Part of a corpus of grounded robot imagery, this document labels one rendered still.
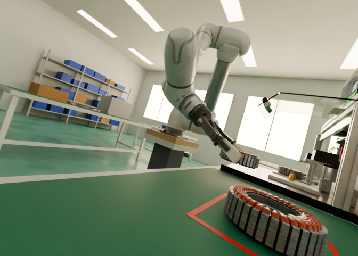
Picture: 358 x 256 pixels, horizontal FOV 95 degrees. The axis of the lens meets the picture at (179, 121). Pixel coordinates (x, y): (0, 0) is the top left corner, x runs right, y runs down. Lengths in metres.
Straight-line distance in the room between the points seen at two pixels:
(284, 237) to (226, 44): 0.97
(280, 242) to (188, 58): 0.45
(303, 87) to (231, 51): 4.98
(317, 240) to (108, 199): 0.22
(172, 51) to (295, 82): 5.60
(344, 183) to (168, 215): 0.51
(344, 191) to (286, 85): 5.44
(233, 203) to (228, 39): 0.94
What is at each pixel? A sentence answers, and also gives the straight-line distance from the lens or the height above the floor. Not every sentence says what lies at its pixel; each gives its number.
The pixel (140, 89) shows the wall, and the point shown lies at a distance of 8.68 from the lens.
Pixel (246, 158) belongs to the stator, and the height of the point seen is 0.82.
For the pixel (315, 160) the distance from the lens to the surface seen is 0.78.
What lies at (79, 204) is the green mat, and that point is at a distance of 0.19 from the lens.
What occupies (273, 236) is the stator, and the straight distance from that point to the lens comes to 0.22.
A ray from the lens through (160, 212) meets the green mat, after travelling 0.21.
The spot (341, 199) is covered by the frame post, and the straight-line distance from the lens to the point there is 0.63.
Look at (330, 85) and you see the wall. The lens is 6.02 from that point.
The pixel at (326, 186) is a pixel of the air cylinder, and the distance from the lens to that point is 1.03.
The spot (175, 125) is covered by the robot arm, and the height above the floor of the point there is 0.87.
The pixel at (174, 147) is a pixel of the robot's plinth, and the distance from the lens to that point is 1.11.
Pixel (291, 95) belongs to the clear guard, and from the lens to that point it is 0.66.
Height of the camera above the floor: 0.84
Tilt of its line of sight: 3 degrees up
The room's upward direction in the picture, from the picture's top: 17 degrees clockwise
